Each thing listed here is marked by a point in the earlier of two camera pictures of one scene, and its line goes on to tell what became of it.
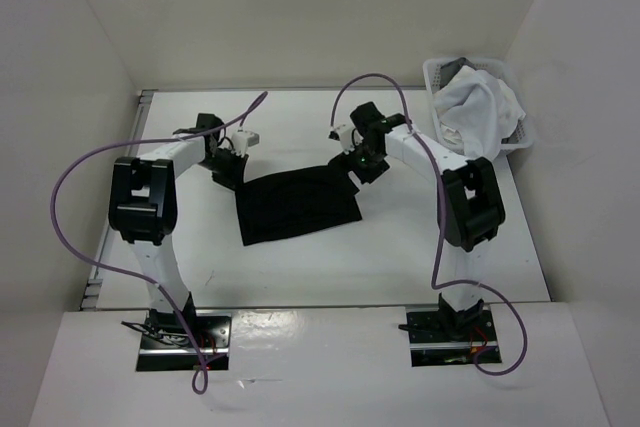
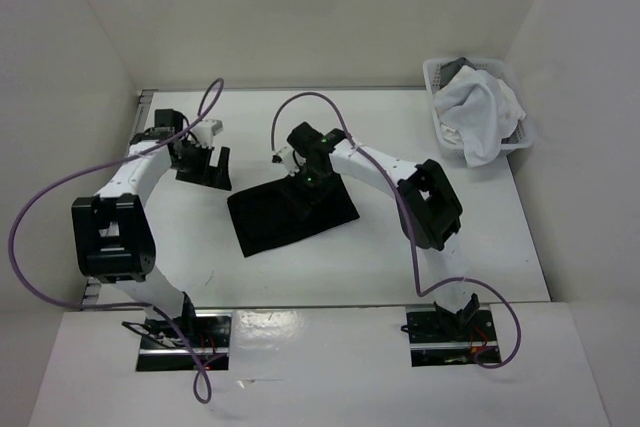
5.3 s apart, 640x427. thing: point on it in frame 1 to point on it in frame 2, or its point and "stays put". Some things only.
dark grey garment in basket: x=450 y=70 stays put
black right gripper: x=369 y=176 to x=318 y=194
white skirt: x=478 y=110 stays put
